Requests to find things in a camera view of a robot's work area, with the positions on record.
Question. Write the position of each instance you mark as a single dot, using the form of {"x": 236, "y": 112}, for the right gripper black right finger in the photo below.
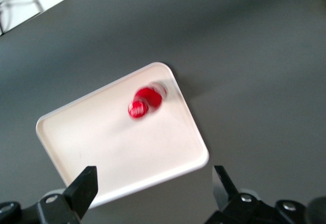
{"x": 222, "y": 185}

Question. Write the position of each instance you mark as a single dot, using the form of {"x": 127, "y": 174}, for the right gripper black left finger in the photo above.
{"x": 82, "y": 191}

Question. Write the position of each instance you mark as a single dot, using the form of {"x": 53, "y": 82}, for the red coke bottle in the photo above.
{"x": 146, "y": 99}

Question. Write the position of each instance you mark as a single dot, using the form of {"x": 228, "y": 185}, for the white rectangular tray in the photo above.
{"x": 107, "y": 137}

